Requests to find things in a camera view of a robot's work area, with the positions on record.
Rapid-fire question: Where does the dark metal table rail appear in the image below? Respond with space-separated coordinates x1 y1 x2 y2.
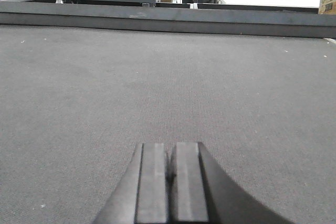
1 0 335 39

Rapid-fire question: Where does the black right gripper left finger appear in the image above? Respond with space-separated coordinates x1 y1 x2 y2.
93 143 169 223

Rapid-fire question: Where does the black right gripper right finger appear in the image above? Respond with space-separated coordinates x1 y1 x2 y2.
170 142 290 223

